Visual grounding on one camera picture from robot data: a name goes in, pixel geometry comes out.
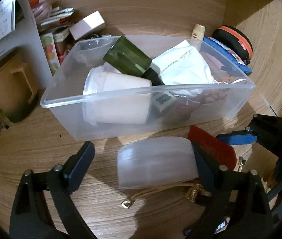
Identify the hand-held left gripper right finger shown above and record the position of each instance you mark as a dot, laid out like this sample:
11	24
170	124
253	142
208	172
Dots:
202	163

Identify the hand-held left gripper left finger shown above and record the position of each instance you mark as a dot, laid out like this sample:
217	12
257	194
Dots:
81	161

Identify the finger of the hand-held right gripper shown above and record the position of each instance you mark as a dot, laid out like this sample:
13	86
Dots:
238	138

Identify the frosted translucent pouch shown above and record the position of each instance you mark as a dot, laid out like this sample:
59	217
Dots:
155	163

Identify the clear plastic storage box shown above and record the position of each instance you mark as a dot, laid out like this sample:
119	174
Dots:
121	129

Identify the small printed box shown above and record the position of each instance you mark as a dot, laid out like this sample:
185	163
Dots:
163	100

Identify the cream cylindrical jar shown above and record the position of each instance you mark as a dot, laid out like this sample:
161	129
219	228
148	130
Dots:
121	84

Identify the dark green bottle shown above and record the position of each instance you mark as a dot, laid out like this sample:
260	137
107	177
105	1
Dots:
128	54

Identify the wooden desktop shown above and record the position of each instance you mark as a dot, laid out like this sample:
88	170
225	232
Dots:
36	159

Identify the red card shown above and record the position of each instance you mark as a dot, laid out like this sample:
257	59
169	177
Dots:
213	147

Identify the gold ornament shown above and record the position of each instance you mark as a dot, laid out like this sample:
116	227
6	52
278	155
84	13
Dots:
196	192

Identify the blue packet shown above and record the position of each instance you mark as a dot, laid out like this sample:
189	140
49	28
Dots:
220	227

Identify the blue zip pouch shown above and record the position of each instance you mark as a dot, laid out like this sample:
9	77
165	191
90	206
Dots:
233	57

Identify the black orange round case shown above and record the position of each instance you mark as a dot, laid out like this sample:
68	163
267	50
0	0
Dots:
238	38

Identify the brown wooden box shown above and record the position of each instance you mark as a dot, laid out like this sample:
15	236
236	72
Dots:
8	84

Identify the macaron printed packet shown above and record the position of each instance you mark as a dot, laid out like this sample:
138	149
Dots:
49	52

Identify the clear plastic cup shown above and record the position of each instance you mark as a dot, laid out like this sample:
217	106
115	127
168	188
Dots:
91	47

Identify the pink white box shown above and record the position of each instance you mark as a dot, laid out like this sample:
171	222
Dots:
88	25

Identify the pile of packets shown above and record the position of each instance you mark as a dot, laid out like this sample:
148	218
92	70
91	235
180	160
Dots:
51	12

